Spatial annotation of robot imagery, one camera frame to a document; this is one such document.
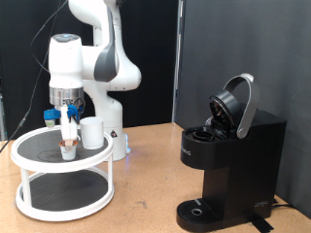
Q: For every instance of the white two-tier turntable stand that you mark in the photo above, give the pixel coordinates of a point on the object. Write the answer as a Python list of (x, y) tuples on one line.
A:
[(39, 152)]

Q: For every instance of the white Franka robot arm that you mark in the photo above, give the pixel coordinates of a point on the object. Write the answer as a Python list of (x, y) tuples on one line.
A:
[(107, 64)]

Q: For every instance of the white mug with green sticker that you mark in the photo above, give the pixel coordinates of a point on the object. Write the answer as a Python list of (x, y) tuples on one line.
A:
[(92, 134)]

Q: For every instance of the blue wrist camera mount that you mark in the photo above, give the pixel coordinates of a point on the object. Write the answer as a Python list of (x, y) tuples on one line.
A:
[(51, 116)]

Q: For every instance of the grey metal frame post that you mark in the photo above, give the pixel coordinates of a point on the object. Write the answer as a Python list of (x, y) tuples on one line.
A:
[(2, 119)]

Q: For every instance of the grey fabric backdrop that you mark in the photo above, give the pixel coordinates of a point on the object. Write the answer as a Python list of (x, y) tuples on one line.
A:
[(259, 39)]

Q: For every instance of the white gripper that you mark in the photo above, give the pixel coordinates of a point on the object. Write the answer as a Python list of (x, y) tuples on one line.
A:
[(69, 129)]

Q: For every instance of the black tape strip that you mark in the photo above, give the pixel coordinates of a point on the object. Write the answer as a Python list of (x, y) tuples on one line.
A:
[(262, 225)]

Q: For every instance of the black curtain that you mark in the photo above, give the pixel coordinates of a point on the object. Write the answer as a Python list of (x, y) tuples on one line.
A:
[(16, 48)]

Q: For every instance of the grey metal pole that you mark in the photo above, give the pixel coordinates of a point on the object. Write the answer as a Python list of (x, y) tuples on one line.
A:
[(176, 81)]

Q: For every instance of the orange rimmed coffee pod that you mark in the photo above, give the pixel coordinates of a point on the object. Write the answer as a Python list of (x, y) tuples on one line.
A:
[(68, 155)]

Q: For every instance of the black Keurig coffee machine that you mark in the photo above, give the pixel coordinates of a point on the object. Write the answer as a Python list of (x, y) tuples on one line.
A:
[(246, 161)]

